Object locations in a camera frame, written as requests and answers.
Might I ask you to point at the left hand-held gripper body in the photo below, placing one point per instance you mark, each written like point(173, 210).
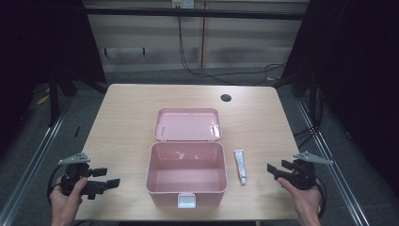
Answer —
point(75, 171)

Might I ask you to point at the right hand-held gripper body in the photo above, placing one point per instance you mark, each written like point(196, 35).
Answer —
point(302, 175)

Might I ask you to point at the white ointment tube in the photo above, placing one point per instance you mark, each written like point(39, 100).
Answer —
point(241, 164)

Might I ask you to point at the pink plastic storage box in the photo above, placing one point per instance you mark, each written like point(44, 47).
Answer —
point(186, 169)

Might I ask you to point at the person's right hand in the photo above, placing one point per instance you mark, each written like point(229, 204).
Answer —
point(306, 204)

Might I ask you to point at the person's left hand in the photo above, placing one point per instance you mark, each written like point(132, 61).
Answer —
point(64, 207)

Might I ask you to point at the black metal stand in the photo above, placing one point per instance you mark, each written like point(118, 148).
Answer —
point(54, 100)

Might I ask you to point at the yellow floor tape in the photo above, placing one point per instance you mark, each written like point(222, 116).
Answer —
point(42, 99)

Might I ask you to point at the black curtain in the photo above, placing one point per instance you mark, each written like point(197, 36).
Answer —
point(360, 78)
point(37, 47)

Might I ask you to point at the metal floor rail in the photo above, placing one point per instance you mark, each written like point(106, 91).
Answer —
point(34, 160)
point(335, 169)

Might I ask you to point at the black horizontal frame bar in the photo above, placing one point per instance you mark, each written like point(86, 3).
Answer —
point(194, 13)

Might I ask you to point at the white wall outlet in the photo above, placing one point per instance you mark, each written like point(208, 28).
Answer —
point(183, 3)

